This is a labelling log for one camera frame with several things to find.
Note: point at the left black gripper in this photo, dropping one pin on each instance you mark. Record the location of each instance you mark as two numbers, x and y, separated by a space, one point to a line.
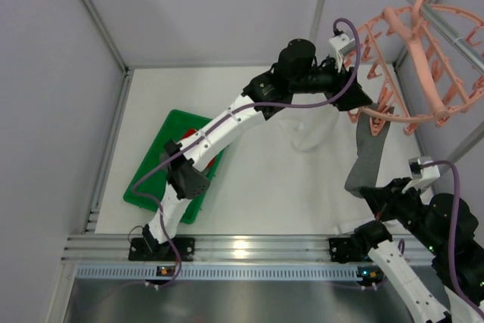
344 86

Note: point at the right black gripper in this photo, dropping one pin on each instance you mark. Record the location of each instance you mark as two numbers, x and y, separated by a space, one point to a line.
383 202

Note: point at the dark grey sock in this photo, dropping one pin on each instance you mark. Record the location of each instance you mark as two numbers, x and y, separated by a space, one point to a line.
366 168

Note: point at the pink round clip hanger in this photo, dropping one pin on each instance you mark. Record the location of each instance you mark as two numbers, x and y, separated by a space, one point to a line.
443 90

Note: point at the red santa sock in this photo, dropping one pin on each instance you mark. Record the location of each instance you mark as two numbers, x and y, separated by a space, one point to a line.
191 132

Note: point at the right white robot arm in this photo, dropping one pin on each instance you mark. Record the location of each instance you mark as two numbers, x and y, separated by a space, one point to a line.
445 229

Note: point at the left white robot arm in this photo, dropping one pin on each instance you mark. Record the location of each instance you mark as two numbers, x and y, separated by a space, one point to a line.
296 81

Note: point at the green plastic tray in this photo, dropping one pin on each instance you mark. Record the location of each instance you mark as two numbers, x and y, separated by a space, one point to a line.
173 128

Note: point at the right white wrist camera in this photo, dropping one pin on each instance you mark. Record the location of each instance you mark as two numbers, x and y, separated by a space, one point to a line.
423 174

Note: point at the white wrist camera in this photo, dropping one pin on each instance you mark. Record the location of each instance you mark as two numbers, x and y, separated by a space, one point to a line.
423 174
340 46

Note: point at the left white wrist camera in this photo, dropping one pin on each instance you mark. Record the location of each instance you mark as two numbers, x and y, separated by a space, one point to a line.
340 46

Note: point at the right black mount plate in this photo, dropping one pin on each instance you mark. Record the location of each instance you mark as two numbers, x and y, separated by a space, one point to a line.
343 250

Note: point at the black mount plate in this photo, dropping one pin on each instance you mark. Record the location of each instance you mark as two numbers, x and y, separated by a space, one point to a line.
142 250
343 250

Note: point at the slotted white cable duct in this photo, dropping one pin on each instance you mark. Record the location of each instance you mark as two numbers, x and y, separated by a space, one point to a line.
199 272

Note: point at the left black mount plate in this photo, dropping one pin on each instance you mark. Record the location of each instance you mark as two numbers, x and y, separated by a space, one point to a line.
142 250

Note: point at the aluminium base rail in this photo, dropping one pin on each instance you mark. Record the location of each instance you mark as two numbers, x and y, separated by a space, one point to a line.
208 248

